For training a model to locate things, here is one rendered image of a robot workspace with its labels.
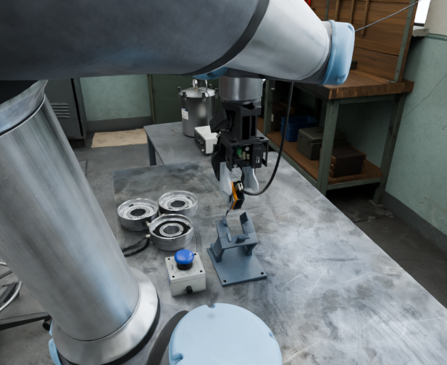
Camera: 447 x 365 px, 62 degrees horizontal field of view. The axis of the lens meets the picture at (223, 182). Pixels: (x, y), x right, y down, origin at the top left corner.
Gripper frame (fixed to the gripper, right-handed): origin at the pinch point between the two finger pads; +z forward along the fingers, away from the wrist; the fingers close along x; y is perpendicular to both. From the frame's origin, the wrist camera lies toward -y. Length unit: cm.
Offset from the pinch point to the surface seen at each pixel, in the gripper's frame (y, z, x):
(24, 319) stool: -72, 89, -69
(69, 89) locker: -279, 39, -54
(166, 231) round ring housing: -14.2, 16.2, -12.9
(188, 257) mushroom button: 4.5, 10.4, -11.2
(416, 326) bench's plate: 26.9, 17.8, 26.3
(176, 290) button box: 6.6, 16.4, -14.3
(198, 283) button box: 6.7, 15.7, -9.7
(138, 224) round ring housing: -17.7, 15.1, -19.1
